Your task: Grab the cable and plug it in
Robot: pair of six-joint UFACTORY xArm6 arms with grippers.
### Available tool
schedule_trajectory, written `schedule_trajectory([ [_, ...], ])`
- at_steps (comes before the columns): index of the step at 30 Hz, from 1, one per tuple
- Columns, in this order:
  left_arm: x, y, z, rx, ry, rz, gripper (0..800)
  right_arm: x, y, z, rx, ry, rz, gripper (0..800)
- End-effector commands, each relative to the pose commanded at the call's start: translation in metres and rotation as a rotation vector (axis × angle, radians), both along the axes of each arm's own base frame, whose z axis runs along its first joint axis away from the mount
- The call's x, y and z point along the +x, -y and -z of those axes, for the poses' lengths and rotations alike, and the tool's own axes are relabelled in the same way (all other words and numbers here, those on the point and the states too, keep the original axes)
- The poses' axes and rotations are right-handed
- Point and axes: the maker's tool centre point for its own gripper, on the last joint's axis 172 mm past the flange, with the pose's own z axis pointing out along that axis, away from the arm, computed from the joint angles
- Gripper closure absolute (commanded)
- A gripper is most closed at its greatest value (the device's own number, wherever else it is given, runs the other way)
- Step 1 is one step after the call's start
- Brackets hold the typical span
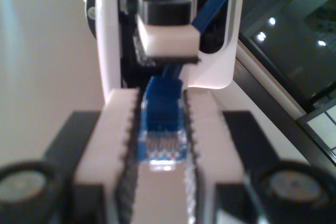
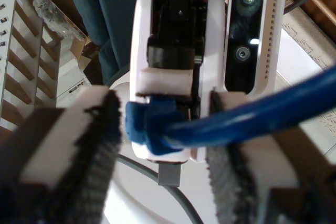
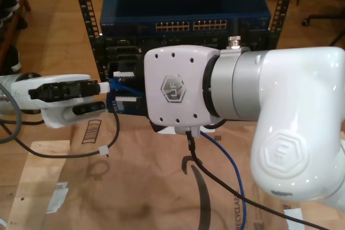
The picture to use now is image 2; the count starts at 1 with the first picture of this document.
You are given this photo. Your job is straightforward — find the blue network cable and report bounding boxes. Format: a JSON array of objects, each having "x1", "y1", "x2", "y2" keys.
[{"x1": 124, "y1": 62, "x2": 336, "y2": 156}]

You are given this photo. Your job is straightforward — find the teal sofa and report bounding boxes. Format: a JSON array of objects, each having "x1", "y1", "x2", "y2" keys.
[{"x1": 64, "y1": 0, "x2": 171, "y2": 86}]

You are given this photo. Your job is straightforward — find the brown cardboard box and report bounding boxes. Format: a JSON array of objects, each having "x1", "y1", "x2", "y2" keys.
[{"x1": 48, "y1": 0, "x2": 103, "y2": 72}]

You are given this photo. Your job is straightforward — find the white box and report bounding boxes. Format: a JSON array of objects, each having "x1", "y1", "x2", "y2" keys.
[{"x1": 56, "y1": 37, "x2": 91, "y2": 99}]

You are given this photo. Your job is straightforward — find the clear plastic bag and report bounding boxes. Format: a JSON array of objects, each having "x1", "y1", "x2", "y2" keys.
[{"x1": 33, "y1": 0, "x2": 89, "y2": 42}]

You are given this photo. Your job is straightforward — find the white slotted shelf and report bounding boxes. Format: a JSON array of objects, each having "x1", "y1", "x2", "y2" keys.
[{"x1": 0, "y1": 0, "x2": 62, "y2": 130}]

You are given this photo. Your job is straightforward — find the white printed sheet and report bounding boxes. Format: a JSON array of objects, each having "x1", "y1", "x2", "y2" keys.
[{"x1": 274, "y1": 3, "x2": 336, "y2": 162}]

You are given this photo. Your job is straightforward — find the wooden stairs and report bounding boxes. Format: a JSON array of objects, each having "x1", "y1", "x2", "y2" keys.
[{"x1": 286, "y1": 0, "x2": 336, "y2": 37}]

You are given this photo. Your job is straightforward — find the grey cable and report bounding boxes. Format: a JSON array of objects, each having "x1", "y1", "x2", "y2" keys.
[{"x1": 117, "y1": 154, "x2": 207, "y2": 224}]

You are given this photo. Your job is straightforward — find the white camera bar with bracket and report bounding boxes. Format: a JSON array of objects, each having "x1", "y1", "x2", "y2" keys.
[{"x1": 224, "y1": 0, "x2": 289, "y2": 96}]

